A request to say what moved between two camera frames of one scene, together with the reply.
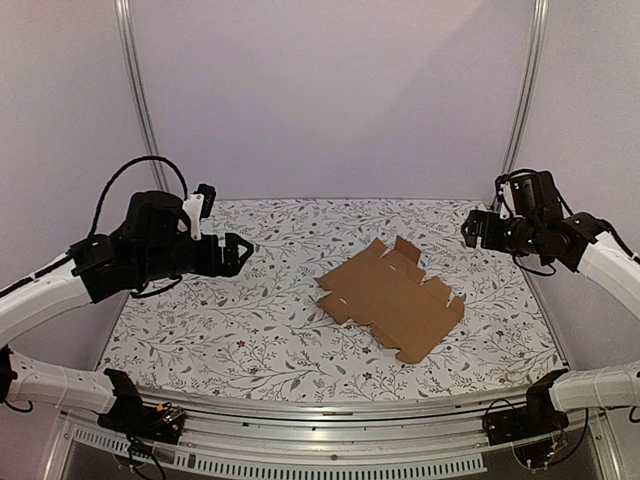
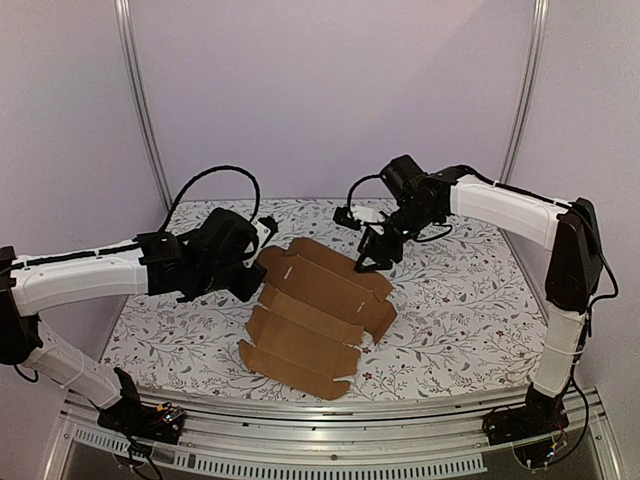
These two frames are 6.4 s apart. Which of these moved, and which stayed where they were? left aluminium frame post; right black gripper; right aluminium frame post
Moved: right black gripper
Stayed: right aluminium frame post; left aluminium frame post
